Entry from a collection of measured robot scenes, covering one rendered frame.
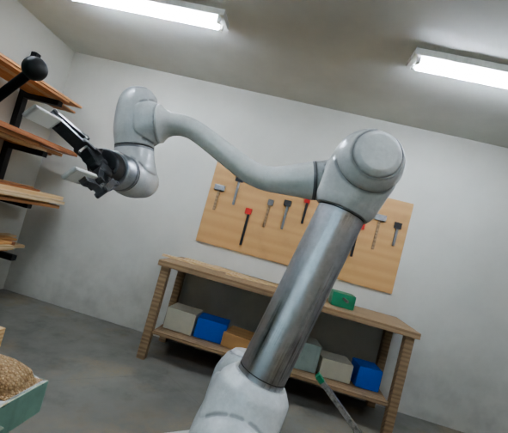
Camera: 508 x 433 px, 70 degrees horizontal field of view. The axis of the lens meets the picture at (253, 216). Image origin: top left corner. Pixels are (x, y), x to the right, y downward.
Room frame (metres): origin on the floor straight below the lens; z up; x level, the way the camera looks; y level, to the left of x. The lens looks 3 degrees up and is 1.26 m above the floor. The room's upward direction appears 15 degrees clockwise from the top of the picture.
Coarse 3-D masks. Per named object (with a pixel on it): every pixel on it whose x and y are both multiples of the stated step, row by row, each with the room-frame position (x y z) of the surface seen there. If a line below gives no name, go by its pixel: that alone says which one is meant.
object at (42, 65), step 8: (32, 56) 0.52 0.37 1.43; (24, 64) 0.51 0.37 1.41; (32, 64) 0.51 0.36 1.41; (40, 64) 0.52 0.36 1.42; (24, 72) 0.52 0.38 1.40; (32, 72) 0.51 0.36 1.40; (40, 72) 0.52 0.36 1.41; (16, 80) 0.52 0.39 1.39; (24, 80) 0.53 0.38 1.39; (32, 80) 0.53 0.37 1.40; (40, 80) 0.53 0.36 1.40; (0, 88) 0.52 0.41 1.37; (8, 88) 0.52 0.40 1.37; (16, 88) 0.53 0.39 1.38; (0, 96) 0.53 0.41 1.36
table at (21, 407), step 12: (36, 384) 0.66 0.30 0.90; (24, 396) 0.63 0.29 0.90; (36, 396) 0.66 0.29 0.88; (0, 408) 0.57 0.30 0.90; (12, 408) 0.60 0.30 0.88; (24, 408) 0.64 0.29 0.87; (36, 408) 0.67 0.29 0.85; (0, 420) 0.58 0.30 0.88; (12, 420) 0.61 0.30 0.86; (24, 420) 0.65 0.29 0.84
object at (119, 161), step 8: (88, 152) 0.74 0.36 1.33; (104, 152) 0.79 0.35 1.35; (112, 152) 0.79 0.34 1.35; (88, 160) 0.74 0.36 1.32; (96, 160) 0.74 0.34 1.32; (112, 160) 0.79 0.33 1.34; (120, 160) 0.80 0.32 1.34; (88, 168) 0.79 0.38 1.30; (112, 168) 0.79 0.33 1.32; (120, 168) 0.80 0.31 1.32; (112, 176) 0.78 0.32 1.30; (120, 176) 0.81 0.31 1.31
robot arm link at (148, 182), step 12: (120, 144) 0.90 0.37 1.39; (132, 144) 0.90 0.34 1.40; (132, 156) 0.89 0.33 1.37; (144, 156) 0.91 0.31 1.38; (144, 168) 0.90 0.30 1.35; (144, 180) 0.91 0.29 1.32; (156, 180) 0.98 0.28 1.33; (120, 192) 0.90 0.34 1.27; (132, 192) 0.90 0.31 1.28; (144, 192) 0.94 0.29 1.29
